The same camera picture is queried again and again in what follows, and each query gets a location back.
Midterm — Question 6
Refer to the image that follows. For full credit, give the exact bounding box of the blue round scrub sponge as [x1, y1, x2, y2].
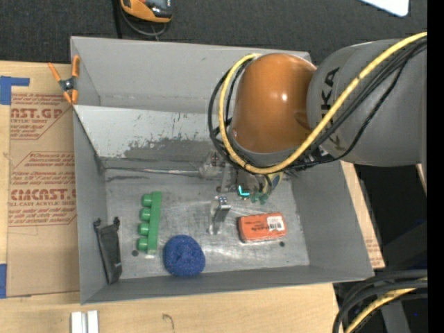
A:
[162, 234, 207, 278]

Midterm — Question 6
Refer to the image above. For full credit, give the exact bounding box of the green toy block with pegs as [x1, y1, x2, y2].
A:
[137, 190, 163, 257]

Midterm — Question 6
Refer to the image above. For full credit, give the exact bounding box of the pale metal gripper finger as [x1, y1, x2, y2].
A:
[198, 151, 226, 180]
[208, 195, 232, 236]

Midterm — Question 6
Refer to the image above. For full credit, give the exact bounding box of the black flat clip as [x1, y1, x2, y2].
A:
[92, 216, 123, 285]

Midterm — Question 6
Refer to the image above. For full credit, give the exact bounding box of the orange packet with barcode label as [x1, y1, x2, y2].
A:
[236, 212, 289, 244]

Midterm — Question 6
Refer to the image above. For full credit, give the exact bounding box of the brown cardboard board, red print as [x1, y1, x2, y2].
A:
[0, 60, 386, 298]

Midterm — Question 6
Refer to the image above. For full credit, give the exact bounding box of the grey metal bin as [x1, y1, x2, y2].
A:
[69, 35, 376, 306]

